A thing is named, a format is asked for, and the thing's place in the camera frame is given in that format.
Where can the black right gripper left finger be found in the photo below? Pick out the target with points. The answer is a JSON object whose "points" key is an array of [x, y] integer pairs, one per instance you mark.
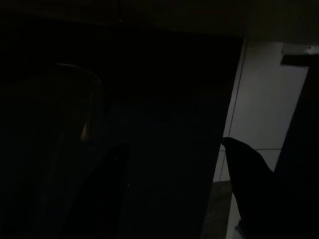
{"points": [[99, 199]]}

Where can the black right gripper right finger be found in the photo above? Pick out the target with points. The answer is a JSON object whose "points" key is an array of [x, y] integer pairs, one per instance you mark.
{"points": [[254, 189]]}

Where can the dark door edge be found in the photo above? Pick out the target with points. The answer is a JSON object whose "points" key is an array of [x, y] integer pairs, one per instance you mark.
{"points": [[306, 112]]}

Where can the curved-rim tan object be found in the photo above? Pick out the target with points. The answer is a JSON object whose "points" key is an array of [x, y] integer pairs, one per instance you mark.
{"points": [[96, 99]]}

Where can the dark cabinet panel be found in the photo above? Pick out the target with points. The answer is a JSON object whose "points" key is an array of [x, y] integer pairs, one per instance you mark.
{"points": [[162, 107]]}

